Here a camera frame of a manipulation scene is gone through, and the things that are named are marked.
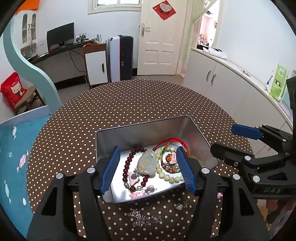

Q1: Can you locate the red heart door decoration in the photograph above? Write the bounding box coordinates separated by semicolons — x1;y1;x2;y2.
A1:
152;1;176;21

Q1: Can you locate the black computer monitor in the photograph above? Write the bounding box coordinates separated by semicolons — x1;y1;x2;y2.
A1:
46;22;74;51

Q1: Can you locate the pink charm bracelet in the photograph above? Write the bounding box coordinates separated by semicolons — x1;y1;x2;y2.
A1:
127;171;156;200

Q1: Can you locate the white door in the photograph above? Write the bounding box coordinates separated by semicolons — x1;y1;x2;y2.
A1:
137;1;193;75

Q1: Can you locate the white small cabinet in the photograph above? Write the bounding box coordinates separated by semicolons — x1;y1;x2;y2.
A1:
82;44;108;88

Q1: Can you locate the red cat cushion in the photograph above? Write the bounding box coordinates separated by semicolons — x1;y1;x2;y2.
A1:
1;72;27;109

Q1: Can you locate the white glass door cabinet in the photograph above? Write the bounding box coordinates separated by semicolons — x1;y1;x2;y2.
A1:
13;10;37;59

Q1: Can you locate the window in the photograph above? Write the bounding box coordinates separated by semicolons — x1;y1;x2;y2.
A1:
88;0;142;15

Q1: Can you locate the white low cupboard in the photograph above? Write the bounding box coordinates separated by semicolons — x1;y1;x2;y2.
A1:
183;49;292;133

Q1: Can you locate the pale jade pendant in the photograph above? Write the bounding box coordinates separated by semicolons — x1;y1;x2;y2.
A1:
137;150;158;177

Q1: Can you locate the teal curved bed frame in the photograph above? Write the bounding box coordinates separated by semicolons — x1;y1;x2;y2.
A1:
3;20;62;114

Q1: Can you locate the dark red bead bracelet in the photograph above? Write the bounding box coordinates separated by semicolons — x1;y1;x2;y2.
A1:
122;146;151;192

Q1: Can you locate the brown polka dot tablecloth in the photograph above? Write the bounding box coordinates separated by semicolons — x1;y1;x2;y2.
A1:
27;80;252;240

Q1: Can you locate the silver metal tin box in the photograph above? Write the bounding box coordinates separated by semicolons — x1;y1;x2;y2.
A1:
95;115;218;203

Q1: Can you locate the dark curved desk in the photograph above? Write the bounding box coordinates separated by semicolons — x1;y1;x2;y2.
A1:
28;40;95;90

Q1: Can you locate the white and black suitcase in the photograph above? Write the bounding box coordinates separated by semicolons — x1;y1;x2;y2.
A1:
108;35;133;82

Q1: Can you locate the small pearl earring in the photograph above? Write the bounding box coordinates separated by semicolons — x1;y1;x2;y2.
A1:
175;201;191;211

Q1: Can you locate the person's right hand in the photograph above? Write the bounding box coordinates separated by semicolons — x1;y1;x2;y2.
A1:
266;199;287;224

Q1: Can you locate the orange box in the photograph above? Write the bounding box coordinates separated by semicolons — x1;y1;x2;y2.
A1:
15;0;40;15

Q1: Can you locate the blue candy pattern rug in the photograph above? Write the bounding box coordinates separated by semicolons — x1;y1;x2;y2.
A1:
1;117;49;237

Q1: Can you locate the wooden chair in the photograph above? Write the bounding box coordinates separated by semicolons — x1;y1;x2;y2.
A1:
13;85;46;115

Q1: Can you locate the red cord bracelet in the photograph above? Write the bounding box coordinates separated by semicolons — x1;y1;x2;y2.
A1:
152;138;192;174

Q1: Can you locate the silver pearl chain bracelet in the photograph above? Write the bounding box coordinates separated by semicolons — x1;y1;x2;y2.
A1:
127;208;163;228

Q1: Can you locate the cream jade bead bracelet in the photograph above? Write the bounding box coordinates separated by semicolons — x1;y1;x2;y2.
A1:
155;146;185;184

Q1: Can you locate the green paper bag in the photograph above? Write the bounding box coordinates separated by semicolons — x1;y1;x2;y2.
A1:
268;64;287;102

